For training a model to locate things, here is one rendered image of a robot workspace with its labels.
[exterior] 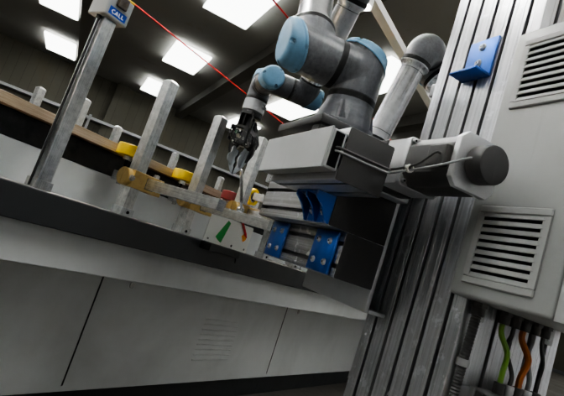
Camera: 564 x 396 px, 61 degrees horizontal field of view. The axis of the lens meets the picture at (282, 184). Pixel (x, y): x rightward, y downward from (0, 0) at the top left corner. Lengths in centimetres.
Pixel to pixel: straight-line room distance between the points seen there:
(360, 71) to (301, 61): 14
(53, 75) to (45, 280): 1113
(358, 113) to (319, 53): 16
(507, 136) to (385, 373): 48
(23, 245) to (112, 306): 58
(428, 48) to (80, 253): 118
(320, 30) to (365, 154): 44
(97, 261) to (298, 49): 79
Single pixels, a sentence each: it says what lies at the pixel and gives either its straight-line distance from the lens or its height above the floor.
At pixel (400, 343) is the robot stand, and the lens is 98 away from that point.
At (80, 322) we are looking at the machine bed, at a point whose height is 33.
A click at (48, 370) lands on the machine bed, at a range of 176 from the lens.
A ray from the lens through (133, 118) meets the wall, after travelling 1256.
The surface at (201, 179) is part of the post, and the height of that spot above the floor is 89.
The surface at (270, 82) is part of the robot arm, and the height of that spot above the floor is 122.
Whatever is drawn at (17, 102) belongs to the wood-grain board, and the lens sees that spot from 141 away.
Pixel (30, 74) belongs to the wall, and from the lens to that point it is 1264.
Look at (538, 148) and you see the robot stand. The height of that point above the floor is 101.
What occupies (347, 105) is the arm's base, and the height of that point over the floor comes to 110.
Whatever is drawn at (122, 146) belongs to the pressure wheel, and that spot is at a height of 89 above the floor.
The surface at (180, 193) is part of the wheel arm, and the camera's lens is 133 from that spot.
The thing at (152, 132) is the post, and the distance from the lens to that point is 143.
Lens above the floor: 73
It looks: 8 degrees up
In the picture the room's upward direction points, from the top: 19 degrees clockwise
